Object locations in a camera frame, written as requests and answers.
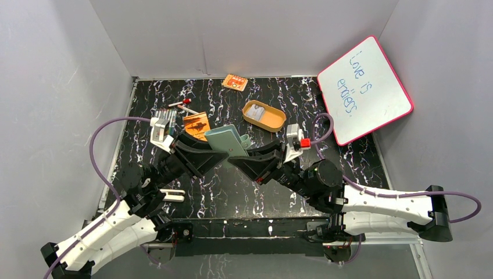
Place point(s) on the tan oval tray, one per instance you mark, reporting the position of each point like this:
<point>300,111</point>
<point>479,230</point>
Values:
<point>273,119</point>

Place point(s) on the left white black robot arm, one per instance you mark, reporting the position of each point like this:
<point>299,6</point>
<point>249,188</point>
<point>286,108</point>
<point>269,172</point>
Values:
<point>136,217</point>

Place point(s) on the mint green card holder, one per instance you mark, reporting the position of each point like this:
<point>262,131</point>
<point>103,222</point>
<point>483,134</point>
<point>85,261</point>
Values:
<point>227,139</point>

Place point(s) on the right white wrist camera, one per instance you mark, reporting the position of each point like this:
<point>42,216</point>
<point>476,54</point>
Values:
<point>296,142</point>

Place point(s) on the red capped marker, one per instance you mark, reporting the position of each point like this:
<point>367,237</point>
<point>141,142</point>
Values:
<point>183,102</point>

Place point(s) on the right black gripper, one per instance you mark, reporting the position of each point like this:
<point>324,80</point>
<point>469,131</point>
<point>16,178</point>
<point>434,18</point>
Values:
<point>263,161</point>

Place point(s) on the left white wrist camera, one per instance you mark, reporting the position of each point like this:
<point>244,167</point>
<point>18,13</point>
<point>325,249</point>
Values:
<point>160,136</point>

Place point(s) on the white marker pen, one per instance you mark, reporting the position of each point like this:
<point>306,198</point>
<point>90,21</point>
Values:
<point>190,111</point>

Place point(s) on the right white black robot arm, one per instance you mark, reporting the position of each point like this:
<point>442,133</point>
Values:
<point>354,209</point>

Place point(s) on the black aluminium base frame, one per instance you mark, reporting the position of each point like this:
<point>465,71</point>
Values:
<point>309,236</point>

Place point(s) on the white eraser block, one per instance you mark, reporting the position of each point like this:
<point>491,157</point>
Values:
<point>173,195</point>

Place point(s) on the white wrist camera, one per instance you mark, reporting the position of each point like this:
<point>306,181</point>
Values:
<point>296,142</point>
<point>160,136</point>

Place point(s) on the pack of coloured markers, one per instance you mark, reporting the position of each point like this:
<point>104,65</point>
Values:
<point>170,115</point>

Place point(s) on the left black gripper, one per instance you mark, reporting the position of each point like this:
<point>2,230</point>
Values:
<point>183,156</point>

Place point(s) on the pink framed whiteboard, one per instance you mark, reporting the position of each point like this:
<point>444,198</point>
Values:
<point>362,92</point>

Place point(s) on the orange paperback book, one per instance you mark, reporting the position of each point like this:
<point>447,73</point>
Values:
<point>197,125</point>

